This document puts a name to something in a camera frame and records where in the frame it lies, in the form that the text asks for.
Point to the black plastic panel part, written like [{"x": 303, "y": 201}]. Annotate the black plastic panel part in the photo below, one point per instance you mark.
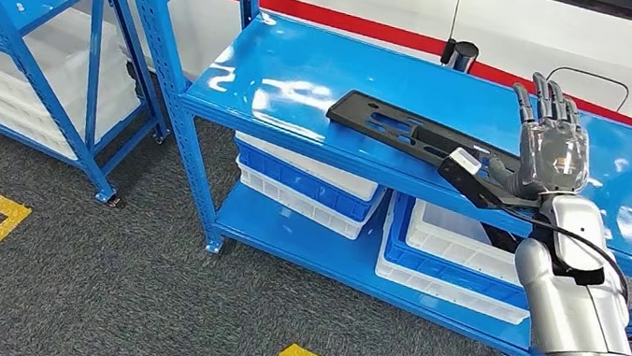
[{"x": 363, "y": 112}]

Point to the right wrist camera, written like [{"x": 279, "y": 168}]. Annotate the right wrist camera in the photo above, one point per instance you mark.
[{"x": 466, "y": 160}]

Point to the black cylindrical post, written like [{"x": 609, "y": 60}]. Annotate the black cylindrical post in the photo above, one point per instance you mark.
[{"x": 462, "y": 56}]

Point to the black plastic parts bundle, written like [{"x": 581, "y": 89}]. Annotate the black plastic parts bundle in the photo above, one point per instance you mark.
[{"x": 501, "y": 239}]

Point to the blue plastic crate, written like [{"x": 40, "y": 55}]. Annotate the blue plastic crate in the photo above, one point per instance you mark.
[
  {"x": 302, "y": 186},
  {"x": 452, "y": 275}
]

